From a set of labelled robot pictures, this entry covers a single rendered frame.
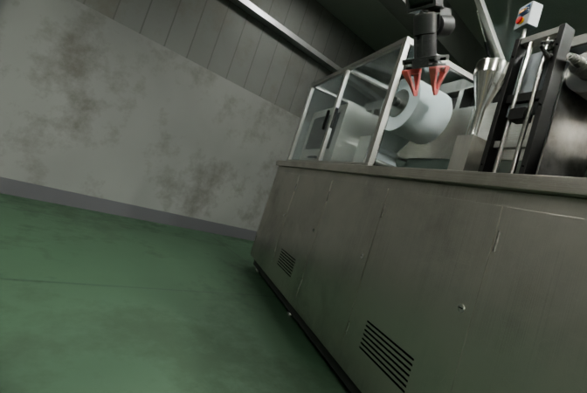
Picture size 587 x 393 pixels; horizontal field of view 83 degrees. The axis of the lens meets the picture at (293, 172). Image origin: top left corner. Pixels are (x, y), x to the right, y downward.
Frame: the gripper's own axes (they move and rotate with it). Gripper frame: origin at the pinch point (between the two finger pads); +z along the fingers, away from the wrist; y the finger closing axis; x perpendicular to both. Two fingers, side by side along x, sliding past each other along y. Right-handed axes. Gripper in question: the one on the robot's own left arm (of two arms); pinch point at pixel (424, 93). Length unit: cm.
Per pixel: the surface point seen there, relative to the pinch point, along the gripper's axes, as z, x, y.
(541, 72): -1.9, -46.1, -12.0
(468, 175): 25.2, -11.9, -6.7
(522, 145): 19.8, -34.1, -12.5
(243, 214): 130, -73, 275
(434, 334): 67, 9, -9
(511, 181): 24.0, -8.1, -19.4
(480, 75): -2, -78, 21
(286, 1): -101, -165, 276
